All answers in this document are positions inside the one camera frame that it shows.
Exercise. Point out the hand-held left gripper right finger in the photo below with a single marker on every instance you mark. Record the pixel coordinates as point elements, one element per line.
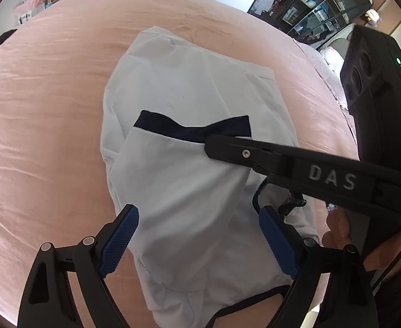
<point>275,242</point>

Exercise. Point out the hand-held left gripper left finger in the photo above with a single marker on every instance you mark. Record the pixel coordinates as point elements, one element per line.
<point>120,239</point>

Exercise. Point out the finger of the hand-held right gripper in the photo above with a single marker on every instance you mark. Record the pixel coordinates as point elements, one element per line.
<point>234,150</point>

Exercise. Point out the white shirt with navy trim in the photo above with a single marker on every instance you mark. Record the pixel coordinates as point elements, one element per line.
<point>186,211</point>

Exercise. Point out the person's right hand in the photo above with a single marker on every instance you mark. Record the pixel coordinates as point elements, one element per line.
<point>337,229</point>

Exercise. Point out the pale pink quilt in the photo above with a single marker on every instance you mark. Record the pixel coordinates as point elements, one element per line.
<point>327,85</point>

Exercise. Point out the white and purple plush toy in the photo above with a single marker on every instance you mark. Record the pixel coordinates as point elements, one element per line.
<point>372,17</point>

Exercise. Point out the black skateboard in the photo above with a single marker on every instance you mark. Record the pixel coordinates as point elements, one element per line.
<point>334,10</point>

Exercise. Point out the dark glass cabinet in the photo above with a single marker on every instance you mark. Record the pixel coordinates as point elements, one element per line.
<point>289,0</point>

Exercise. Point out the pink shopping bag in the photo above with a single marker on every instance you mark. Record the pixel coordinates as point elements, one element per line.
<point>31,6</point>

